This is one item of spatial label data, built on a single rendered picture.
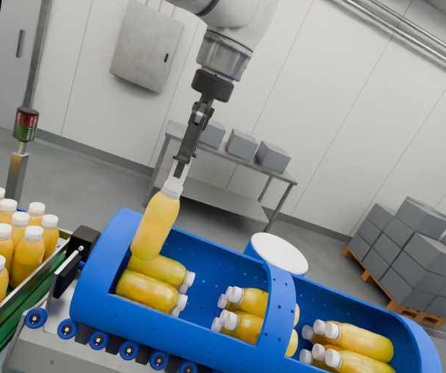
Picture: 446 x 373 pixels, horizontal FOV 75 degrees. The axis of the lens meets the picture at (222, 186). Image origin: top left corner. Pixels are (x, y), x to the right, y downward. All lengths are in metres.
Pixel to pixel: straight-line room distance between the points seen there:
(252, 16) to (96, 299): 0.60
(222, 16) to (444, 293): 4.20
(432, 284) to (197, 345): 3.69
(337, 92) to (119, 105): 2.87
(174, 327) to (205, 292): 0.28
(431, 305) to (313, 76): 3.13
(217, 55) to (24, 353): 0.78
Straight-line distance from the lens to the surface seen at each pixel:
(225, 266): 0.91
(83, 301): 0.70
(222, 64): 0.52
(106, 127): 4.10
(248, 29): 0.53
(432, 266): 4.01
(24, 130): 1.18
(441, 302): 4.50
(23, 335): 0.88
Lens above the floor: 1.61
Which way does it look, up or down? 19 degrees down
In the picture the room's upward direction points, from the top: 25 degrees clockwise
